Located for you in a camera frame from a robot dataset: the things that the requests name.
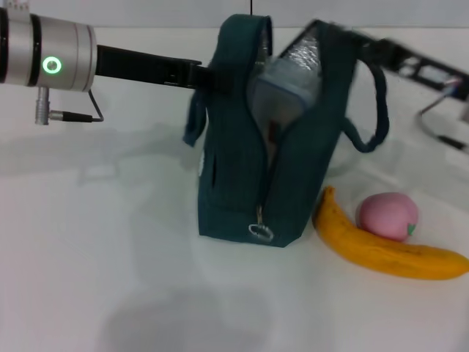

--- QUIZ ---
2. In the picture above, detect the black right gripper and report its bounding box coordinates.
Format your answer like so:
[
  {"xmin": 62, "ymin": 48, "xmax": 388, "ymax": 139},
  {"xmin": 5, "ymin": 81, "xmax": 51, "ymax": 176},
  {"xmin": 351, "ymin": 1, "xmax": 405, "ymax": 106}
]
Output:
[{"xmin": 345, "ymin": 28, "xmax": 469, "ymax": 100}]

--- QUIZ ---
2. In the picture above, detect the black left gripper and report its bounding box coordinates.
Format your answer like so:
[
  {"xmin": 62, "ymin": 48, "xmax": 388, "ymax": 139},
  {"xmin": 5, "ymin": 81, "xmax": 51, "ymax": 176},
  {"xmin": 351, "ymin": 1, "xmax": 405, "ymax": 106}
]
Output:
[{"xmin": 95, "ymin": 44, "xmax": 236, "ymax": 94}]

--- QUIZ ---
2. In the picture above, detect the clear blue-rimmed plastic container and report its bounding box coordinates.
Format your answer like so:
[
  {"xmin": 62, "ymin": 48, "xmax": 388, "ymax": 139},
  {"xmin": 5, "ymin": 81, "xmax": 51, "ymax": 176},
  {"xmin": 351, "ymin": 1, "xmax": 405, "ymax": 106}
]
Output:
[{"xmin": 247, "ymin": 54, "xmax": 323, "ymax": 147}]

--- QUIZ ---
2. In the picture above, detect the dark teal insulated bag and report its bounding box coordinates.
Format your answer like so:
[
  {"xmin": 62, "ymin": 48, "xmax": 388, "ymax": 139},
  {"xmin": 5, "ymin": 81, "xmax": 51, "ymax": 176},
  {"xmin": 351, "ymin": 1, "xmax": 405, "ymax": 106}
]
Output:
[{"xmin": 182, "ymin": 13, "xmax": 388, "ymax": 249}]

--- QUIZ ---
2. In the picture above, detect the pink toy peach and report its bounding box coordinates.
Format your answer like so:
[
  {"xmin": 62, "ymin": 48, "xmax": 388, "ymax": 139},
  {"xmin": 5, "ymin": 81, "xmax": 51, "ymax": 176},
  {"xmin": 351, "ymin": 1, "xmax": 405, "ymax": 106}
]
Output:
[{"xmin": 358, "ymin": 192, "xmax": 419, "ymax": 242}]

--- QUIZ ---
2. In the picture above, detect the yellow banana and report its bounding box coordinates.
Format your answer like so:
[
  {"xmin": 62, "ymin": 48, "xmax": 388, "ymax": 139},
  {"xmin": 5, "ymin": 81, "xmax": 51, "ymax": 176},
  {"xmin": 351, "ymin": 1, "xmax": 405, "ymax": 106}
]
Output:
[{"xmin": 313, "ymin": 186, "xmax": 469, "ymax": 282}]

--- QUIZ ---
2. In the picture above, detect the right arm connector cable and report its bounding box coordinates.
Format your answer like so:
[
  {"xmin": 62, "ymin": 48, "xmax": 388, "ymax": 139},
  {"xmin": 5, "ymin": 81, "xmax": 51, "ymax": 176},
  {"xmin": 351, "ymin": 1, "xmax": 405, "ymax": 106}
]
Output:
[{"xmin": 419, "ymin": 89, "xmax": 469, "ymax": 151}]

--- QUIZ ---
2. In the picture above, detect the arm connector cable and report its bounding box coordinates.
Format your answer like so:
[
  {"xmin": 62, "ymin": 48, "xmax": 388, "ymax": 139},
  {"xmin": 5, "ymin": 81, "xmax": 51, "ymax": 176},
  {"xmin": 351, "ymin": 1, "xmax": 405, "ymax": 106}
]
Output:
[
  {"xmin": 419, "ymin": 89, "xmax": 469, "ymax": 151},
  {"xmin": 34, "ymin": 87, "xmax": 105, "ymax": 126}
]

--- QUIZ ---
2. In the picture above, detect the left arm connector cable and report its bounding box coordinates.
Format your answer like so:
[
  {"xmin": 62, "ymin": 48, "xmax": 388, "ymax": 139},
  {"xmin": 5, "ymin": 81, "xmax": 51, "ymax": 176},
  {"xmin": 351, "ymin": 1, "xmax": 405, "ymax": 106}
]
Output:
[{"xmin": 34, "ymin": 87, "xmax": 105, "ymax": 126}]

